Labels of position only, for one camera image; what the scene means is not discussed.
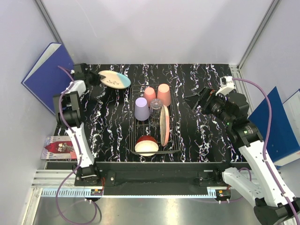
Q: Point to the lilac plastic cup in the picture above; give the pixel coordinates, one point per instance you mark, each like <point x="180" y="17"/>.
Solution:
<point x="141" y="109"/>

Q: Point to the red picture book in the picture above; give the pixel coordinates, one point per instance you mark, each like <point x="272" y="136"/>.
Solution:
<point x="58" y="147"/>

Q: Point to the red floral bowl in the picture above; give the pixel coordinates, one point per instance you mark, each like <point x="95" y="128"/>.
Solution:
<point x="146" y="146"/>

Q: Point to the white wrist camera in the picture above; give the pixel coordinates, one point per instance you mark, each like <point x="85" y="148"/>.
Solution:
<point x="227" y="85"/>
<point x="78" y="86"/>

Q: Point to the clear glass cup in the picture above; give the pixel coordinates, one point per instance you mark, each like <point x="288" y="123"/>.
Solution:
<point x="155" y="108"/>

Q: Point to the cream and blue plate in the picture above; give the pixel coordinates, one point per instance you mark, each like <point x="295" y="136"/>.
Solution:
<point x="114" y="79"/>

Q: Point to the cream and pink plate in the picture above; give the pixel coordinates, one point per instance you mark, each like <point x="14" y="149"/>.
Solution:
<point x="164" y="125"/>

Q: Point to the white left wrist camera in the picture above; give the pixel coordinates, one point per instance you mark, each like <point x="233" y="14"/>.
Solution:
<point x="78" y="86"/>

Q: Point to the blue binder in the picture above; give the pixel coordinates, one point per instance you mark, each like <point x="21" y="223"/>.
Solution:
<point x="46" y="78"/>
<point x="282" y="145"/>

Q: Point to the pink plastic cup right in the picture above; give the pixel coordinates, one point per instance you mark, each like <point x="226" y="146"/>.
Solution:
<point x="163" y="94"/>

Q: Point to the black wire dish rack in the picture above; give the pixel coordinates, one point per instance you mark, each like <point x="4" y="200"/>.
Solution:
<point x="151" y="127"/>

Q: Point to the blue binder left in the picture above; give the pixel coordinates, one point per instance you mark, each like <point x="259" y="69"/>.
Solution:
<point x="46" y="78"/>

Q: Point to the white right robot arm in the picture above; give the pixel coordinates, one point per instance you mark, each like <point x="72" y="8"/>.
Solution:
<point x="273" y="202"/>

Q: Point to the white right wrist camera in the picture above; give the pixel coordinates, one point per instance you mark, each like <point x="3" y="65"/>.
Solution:
<point x="227" y="85"/>

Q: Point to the pink plastic cup left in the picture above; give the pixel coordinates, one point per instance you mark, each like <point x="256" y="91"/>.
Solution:
<point x="149" y="94"/>

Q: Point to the blue binder right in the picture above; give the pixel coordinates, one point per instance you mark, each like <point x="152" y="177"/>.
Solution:
<point x="282" y="145"/>

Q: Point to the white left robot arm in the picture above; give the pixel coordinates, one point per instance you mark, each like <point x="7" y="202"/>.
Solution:
<point x="69" y="114"/>

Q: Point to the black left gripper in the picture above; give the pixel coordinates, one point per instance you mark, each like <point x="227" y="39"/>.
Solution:
<point x="97" y="81"/>

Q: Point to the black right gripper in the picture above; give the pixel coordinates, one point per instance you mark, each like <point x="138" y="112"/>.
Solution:
<point x="208" y="96"/>

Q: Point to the pink plastic cup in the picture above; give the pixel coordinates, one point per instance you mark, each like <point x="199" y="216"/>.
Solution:
<point x="149" y="94"/>
<point x="163" y="94"/>

